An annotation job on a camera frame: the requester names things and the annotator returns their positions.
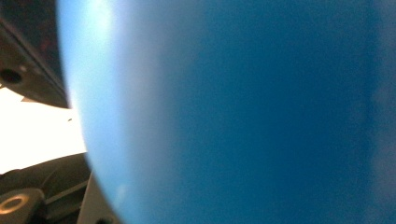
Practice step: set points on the pale blue table mat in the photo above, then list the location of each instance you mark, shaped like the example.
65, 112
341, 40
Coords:
37, 137

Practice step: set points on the blue bottle with white cap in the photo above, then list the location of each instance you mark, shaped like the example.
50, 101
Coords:
233, 118

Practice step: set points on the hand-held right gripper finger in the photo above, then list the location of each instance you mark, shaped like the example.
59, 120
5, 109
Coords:
28, 68

